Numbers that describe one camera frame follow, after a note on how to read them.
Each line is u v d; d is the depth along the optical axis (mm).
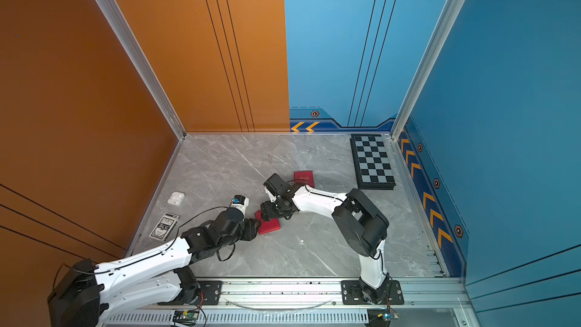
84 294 406
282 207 758
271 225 835
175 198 960
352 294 725
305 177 994
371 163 1046
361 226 484
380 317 698
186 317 716
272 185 714
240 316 697
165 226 868
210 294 739
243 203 751
